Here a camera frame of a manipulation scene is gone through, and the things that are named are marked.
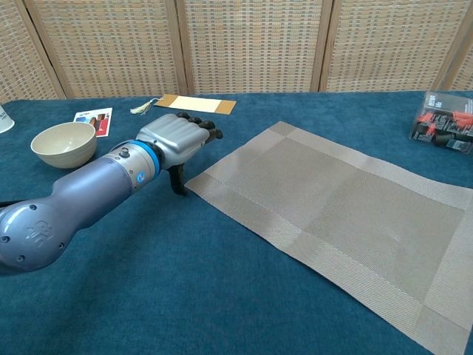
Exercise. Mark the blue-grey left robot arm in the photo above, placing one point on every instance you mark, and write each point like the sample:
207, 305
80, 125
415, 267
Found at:
92, 188

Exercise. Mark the clear box of black-red clips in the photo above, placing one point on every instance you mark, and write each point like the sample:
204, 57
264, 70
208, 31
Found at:
439, 122

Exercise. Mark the white paper cup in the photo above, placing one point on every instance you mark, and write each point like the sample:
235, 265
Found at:
4, 122

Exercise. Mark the woven wooden folding screen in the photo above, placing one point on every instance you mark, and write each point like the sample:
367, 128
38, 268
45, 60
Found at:
251, 44

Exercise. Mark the silver woven placemat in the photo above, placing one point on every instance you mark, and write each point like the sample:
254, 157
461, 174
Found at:
351, 222

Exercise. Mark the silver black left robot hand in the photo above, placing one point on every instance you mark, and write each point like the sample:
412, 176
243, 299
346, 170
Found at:
173, 138

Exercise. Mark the brown cream bookmark with tassel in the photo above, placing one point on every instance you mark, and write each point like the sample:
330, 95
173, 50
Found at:
196, 103

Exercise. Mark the colourful picture card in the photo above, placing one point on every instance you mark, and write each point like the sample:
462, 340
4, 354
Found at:
102, 117

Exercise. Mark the beige ribbed bowl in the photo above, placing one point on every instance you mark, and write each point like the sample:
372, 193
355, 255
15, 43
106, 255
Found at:
63, 149

